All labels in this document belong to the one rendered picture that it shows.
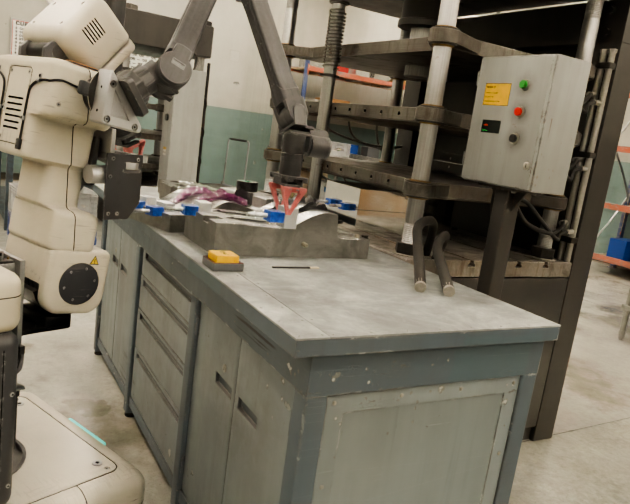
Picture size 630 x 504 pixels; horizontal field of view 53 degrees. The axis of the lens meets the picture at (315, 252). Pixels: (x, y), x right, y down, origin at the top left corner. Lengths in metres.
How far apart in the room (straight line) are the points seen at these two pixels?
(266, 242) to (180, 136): 4.48
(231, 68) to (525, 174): 7.96
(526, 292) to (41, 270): 1.75
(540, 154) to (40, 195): 1.37
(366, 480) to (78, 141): 1.00
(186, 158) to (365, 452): 5.08
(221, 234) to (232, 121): 8.02
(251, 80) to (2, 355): 8.64
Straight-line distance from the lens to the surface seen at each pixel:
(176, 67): 1.48
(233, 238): 1.70
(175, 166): 6.17
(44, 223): 1.59
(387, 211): 2.61
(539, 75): 2.01
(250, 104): 9.79
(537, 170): 1.98
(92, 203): 5.32
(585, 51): 2.65
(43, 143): 1.54
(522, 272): 2.51
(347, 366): 1.22
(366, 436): 1.34
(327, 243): 1.83
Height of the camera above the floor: 1.16
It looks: 11 degrees down
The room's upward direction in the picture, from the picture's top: 8 degrees clockwise
